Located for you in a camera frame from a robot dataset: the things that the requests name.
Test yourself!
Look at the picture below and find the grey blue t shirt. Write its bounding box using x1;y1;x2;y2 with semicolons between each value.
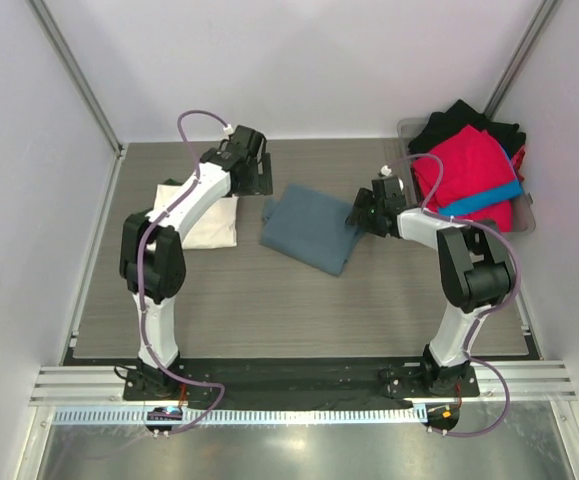
260;184;363;277

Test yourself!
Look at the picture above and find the white t shirt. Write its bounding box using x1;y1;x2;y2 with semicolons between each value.
150;184;239;250

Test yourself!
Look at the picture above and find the dark green t shirt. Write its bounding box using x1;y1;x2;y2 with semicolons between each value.
162;179;182;187

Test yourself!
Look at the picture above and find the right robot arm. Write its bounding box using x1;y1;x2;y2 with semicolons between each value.
346;176;519;396

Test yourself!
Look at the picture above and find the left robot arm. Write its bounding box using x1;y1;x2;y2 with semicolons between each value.
119;126;273;400

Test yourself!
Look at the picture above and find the red t shirt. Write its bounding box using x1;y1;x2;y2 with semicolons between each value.
412;126;516;233

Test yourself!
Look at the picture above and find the black t shirt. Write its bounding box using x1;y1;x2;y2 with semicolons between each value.
408;99;527;157

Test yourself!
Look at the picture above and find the bright blue t shirt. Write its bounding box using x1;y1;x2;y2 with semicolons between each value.
438;146;525;216

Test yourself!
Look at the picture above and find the grey plastic bin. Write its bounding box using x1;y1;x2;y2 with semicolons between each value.
397;118;536;237

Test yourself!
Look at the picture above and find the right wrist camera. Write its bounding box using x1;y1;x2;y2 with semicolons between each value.
379;165;393;178

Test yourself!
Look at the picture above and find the aluminium front rail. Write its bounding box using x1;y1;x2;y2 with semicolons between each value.
29;361;577;410

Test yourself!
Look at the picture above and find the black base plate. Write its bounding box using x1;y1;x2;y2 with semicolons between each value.
114;357;480;411

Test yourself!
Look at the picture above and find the left aluminium frame post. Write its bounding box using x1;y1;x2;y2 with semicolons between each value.
27;0;123;156

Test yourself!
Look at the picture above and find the aluminium frame post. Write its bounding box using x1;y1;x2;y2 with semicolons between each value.
27;0;123;156
483;0;561;119

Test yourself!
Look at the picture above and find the right aluminium frame post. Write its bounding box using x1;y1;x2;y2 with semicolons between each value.
483;0;561;119

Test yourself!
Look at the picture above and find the slotted cable duct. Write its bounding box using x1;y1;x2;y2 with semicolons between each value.
53;405;427;427

